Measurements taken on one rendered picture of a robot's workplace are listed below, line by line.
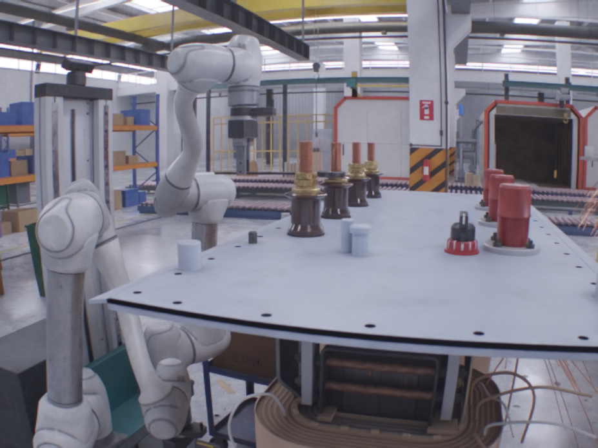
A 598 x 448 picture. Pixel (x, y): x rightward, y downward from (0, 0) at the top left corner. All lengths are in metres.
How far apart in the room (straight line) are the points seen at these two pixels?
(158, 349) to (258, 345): 0.58
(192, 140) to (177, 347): 0.79
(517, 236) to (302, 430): 0.55
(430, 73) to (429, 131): 1.36
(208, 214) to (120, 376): 0.70
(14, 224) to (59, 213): 9.29
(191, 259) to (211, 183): 0.98
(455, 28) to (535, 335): 11.57
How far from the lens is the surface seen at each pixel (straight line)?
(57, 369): 1.32
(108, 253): 1.35
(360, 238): 0.91
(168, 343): 1.88
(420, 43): 11.85
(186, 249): 0.82
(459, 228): 0.96
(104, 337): 1.92
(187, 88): 1.34
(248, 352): 2.32
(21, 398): 1.84
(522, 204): 1.00
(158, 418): 1.28
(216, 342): 2.01
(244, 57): 1.39
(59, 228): 1.13
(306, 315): 0.61
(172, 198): 1.70
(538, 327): 0.61
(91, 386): 1.55
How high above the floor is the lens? 1.57
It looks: 9 degrees down
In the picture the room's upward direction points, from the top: straight up
